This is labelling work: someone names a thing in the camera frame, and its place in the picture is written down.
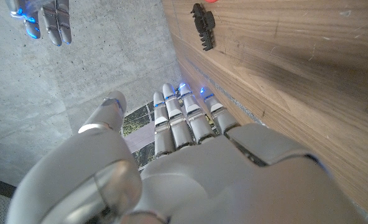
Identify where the black toothed hair clip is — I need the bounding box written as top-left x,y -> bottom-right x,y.
190,2 -> 216,52

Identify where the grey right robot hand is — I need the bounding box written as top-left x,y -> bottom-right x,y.
5,0 -> 73,47

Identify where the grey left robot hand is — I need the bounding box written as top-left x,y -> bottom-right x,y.
5,82 -> 368,224

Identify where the printed window backdrop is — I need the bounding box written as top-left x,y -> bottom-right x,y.
120,99 -> 222,170

